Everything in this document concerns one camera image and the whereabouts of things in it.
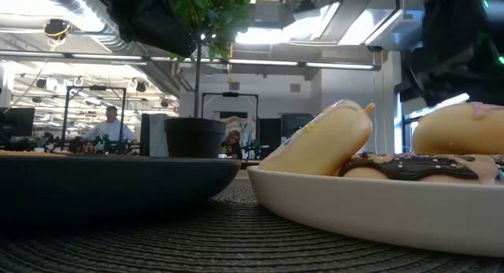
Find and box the black plate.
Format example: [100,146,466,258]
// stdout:
[0,154,242,227]

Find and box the pink frosted donut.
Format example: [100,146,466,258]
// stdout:
[412,101,504,156]

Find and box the grey upright box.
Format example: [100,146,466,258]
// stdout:
[139,113,170,157]

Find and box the long ceiling light strip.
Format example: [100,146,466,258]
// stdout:
[0,50,381,72]

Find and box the grey round woven placemat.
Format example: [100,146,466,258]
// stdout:
[0,178,504,273]

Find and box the black plant pot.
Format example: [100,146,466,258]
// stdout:
[164,117,228,159]

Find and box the black cabinet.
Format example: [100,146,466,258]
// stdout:
[280,113,316,148]

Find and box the silver ceiling duct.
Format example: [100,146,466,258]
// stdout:
[338,0,424,52]

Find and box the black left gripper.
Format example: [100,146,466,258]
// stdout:
[88,0,196,57]

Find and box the green frosted donut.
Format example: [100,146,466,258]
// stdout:
[258,98,376,176]

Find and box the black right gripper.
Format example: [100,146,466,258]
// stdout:
[409,0,504,107]

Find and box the green leafy plant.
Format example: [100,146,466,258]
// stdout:
[169,0,253,119]

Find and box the standing person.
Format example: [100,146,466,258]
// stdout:
[80,105,137,144]

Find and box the seated person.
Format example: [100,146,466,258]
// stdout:
[220,130,243,159]

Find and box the white plate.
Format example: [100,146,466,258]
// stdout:
[246,164,504,258]

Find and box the black ceiling sensor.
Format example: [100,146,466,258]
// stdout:
[43,19,72,40]

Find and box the black monitor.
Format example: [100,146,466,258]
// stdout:
[0,106,35,138]

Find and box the chocolate sprinkled donut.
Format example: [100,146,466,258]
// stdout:
[338,151,504,186]

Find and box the black frame rig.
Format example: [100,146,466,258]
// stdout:
[63,85,128,154]
[201,91,260,160]

